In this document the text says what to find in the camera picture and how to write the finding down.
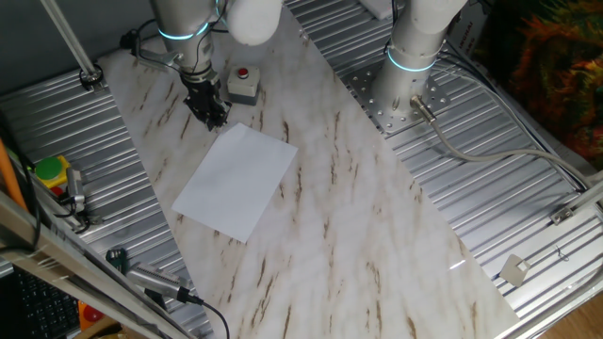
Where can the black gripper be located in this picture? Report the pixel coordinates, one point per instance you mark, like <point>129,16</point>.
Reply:
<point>201,92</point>

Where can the white paper sheet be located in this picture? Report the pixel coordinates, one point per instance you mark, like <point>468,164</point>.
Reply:
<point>235,183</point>

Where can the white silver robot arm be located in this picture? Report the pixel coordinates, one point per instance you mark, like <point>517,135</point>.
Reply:
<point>410,37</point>

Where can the grey box with red button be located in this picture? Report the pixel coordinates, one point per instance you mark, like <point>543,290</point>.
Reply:
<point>242,87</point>

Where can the yellow button box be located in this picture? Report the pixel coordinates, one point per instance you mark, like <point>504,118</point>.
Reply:
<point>49,168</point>

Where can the pale box with red button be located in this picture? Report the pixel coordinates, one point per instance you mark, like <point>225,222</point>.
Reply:
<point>56,191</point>

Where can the green hex key set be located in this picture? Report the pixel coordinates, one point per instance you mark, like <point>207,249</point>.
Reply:
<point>117,259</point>

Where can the marble pattern table mat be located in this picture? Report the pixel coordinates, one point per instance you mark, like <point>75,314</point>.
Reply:
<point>353,212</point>

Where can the grey ribbed device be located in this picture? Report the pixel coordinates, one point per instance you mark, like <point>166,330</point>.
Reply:
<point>155,280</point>

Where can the orange pole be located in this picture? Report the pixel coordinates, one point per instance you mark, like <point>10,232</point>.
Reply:
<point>9,174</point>

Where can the orange box with red button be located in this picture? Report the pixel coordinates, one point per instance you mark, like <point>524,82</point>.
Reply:
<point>89,314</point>

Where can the black keyboard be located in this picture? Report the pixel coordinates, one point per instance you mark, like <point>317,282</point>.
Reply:
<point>42,311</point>

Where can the white printed box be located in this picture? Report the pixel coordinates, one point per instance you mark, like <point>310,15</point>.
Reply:
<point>466,33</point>

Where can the colourful patterned cloth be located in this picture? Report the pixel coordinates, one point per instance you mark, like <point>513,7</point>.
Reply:
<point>556,70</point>

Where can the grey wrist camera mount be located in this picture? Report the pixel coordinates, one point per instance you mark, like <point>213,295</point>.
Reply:
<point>158,57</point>

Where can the silver camera on mount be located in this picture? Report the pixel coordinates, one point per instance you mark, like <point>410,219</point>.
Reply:
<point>75,188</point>

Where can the aluminium frame pole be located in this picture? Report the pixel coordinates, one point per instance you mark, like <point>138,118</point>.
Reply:
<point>70,42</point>

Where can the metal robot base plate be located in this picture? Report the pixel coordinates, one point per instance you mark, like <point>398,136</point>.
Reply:
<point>377,113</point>

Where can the aluminium frame beam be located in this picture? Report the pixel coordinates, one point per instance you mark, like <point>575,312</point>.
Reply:
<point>56,254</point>

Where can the small metal corner bracket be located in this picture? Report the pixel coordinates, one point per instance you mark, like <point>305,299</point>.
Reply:
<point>563,215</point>

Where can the short aluminium frame bar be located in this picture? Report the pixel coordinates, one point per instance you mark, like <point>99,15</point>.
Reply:
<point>589,195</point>

